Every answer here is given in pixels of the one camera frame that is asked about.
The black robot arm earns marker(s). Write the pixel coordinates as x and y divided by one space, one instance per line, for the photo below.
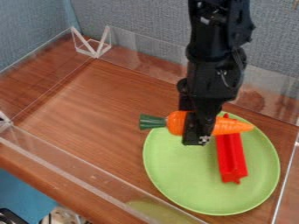
220 29

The clear acrylic wall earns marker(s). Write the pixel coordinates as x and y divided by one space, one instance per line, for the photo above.
30 76
267 93
82 187

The clear acrylic corner bracket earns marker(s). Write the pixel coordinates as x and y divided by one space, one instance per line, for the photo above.
90 47

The orange toy carrot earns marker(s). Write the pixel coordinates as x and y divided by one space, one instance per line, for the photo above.
174 122

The red plastic block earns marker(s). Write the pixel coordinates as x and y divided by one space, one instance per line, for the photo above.
232 164

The green round plate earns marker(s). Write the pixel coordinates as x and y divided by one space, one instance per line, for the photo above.
184 173

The clear acrylic left wall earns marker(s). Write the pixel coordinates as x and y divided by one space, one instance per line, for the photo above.
30 76

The clear acrylic front wall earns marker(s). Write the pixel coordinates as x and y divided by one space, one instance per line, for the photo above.
82 187

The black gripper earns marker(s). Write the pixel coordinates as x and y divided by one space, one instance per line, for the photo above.
209 85

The clear acrylic back wall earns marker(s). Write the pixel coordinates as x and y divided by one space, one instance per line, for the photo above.
267 93

